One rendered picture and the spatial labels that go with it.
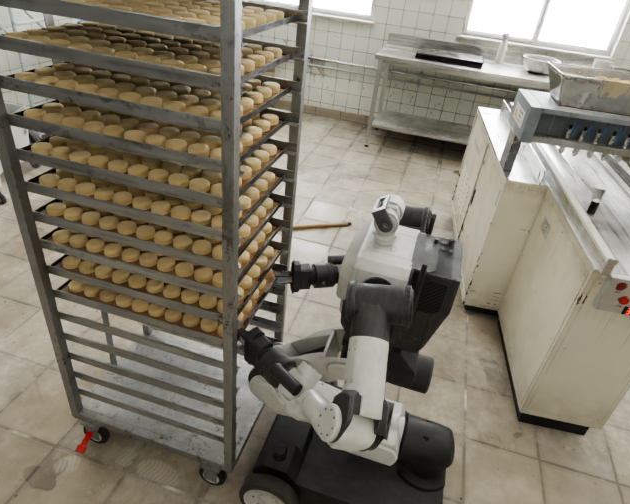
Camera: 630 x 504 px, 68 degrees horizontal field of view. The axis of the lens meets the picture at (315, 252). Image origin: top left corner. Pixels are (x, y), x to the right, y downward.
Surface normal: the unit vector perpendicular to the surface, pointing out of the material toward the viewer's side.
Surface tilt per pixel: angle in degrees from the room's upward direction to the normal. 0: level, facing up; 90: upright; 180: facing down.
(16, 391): 0
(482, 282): 90
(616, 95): 115
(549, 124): 90
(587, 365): 90
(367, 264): 41
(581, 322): 90
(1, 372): 0
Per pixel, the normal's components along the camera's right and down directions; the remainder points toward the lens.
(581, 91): -0.21, 0.83
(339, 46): -0.28, 0.50
